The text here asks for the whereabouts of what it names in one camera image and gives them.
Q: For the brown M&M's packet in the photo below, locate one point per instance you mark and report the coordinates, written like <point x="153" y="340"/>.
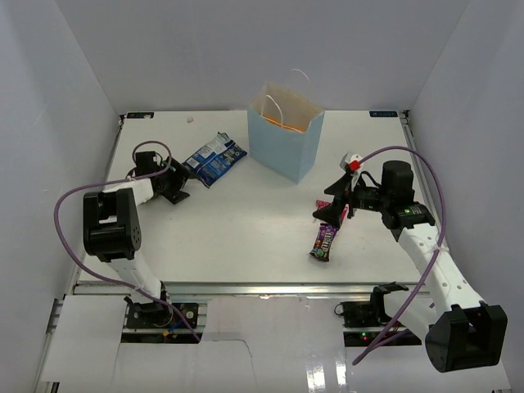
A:
<point x="323" y="242"/>

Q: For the aluminium front rail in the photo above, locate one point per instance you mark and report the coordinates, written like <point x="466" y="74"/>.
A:
<point x="237" y="289"/>

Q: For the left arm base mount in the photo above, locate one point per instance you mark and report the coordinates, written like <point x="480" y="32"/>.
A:
<point x="153" y="315"/>

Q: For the blue table label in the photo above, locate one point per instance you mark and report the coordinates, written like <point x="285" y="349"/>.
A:
<point x="141" y="115"/>
<point x="383" y="114"/>

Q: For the light blue paper bag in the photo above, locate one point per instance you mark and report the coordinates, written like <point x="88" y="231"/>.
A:
<point x="288" y="153"/>

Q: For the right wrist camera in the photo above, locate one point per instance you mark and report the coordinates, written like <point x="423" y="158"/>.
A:
<point x="351" y="162"/>

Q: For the right blue table label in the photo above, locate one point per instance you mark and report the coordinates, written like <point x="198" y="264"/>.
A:
<point x="383" y="114"/>

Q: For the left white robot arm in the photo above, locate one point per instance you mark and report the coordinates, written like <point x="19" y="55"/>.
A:
<point x="112" y="231"/>

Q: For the left blue table label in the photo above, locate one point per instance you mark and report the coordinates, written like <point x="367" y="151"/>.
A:
<point x="141" y="115"/>

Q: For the pink candy packet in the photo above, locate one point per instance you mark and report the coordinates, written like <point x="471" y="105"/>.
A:
<point x="321" y="204"/>

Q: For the orange potato chip bag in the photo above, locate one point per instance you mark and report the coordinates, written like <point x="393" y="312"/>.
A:
<point x="283" y="125"/>

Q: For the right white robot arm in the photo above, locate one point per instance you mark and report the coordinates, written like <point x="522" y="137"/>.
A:
<point x="458" y="329"/>

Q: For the blue snack bag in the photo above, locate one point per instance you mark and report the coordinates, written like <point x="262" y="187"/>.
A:
<point x="213" y="160"/>

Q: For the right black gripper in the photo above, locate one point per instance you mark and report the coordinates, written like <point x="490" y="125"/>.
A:
<point x="332" y="213"/>

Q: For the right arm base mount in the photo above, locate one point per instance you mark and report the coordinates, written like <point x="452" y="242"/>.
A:
<point x="368" y="313"/>

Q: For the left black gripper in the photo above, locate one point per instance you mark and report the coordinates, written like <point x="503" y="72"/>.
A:
<point x="180" y="173"/>

